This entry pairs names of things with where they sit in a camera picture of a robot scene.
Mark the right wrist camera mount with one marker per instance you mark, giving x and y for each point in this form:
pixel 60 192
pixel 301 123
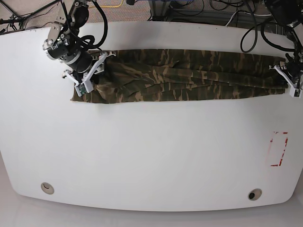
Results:
pixel 82 81

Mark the camouflage T-shirt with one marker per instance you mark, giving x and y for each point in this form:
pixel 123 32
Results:
pixel 184 75

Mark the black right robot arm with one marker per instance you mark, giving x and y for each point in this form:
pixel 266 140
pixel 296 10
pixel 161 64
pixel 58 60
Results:
pixel 63 42

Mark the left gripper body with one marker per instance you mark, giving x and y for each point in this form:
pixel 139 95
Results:
pixel 294 69

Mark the table cable grommet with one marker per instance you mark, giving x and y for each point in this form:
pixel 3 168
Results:
pixel 47 188
pixel 255 194

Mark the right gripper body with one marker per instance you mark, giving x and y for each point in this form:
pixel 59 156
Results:
pixel 79 62

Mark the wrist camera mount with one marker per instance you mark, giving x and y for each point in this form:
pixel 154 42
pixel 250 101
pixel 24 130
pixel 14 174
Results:
pixel 82 81
pixel 295 89

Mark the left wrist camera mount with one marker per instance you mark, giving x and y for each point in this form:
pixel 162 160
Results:
pixel 295 89

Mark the left table cable grommet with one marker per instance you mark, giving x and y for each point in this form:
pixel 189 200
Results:
pixel 47 188

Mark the right table cable grommet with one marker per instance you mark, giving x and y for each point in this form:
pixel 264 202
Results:
pixel 255 194

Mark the aluminium frame post base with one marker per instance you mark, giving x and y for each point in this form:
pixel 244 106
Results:
pixel 159 9

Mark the red tape rectangle marking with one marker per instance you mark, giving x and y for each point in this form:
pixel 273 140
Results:
pixel 277 148

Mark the black tripod legs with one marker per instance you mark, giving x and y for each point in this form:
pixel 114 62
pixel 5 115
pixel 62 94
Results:
pixel 17 15

